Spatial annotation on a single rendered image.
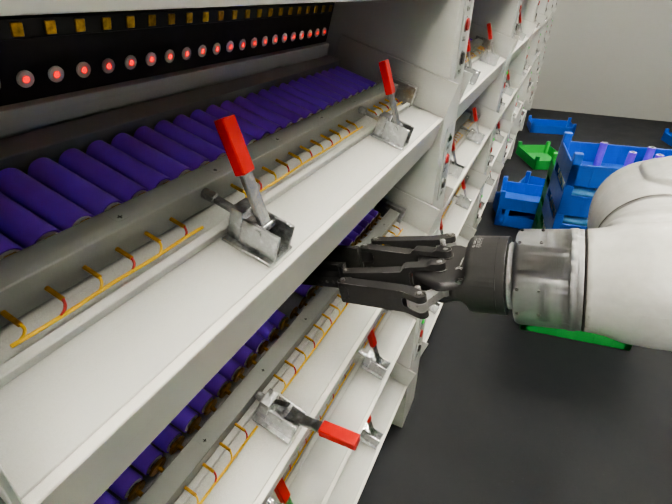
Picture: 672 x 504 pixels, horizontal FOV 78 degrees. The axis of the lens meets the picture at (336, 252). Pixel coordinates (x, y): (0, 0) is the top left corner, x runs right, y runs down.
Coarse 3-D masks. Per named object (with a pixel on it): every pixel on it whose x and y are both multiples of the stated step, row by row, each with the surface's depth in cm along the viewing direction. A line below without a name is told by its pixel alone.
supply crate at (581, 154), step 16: (560, 144) 117; (576, 144) 115; (592, 144) 114; (608, 144) 113; (560, 160) 113; (576, 160) 99; (592, 160) 116; (608, 160) 115; (624, 160) 113; (640, 160) 112; (576, 176) 101; (592, 176) 100; (608, 176) 99
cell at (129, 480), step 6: (126, 474) 31; (132, 474) 31; (138, 474) 31; (120, 480) 30; (126, 480) 30; (132, 480) 31; (138, 480) 31; (114, 486) 30; (120, 486) 30; (126, 486) 30; (132, 486) 31; (114, 492) 30; (120, 492) 30; (126, 492) 30; (126, 498) 31
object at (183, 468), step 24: (384, 216) 67; (336, 288) 51; (312, 312) 47; (288, 336) 44; (264, 360) 41; (240, 384) 38; (264, 384) 40; (288, 384) 41; (240, 408) 36; (216, 432) 34; (192, 456) 32; (168, 480) 31; (216, 480) 33
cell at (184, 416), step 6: (186, 408) 36; (180, 414) 35; (186, 414) 35; (192, 414) 35; (198, 414) 36; (174, 420) 35; (180, 420) 35; (186, 420) 35; (192, 420) 35; (180, 426) 35; (186, 426) 35
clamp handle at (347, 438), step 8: (288, 416) 37; (296, 416) 37; (304, 416) 37; (304, 424) 36; (312, 424) 36; (320, 424) 36; (328, 424) 36; (320, 432) 36; (328, 432) 35; (336, 432) 35; (344, 432) 35; (352, 432) 35; (336, 440) 35; (344, 440) 35; (352, 440) 35; (352, 448) 35
